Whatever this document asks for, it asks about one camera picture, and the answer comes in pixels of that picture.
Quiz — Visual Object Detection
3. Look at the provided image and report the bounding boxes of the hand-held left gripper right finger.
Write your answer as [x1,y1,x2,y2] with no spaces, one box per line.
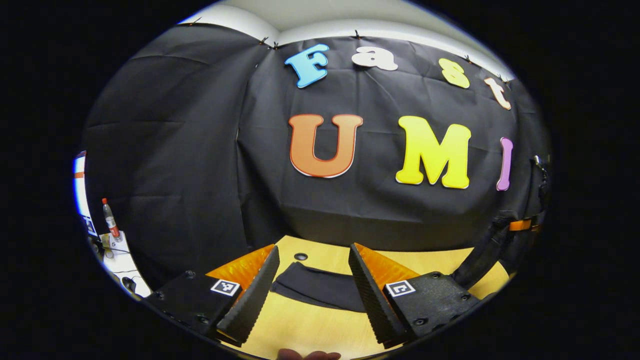
[348,242,484,350]

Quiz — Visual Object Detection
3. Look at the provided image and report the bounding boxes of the row of black cloth clips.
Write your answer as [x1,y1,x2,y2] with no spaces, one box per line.
[190,17,508,83]

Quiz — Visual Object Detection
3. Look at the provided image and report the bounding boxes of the clear bottle red cap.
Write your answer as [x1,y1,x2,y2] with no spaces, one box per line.
[101,198,122,242]

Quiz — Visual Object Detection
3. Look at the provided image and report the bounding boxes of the black jeans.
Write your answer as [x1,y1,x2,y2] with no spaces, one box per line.
[270,261,368,313]

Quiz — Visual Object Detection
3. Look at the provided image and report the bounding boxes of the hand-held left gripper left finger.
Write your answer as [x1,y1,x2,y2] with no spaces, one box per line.
[145,244,281,347]

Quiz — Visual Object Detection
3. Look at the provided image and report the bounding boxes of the white side table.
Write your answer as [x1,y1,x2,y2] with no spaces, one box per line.
[97,232,152,299]

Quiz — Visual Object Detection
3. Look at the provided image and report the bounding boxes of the black backdrop cloth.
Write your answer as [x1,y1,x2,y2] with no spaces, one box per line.
[80,22,551,291]

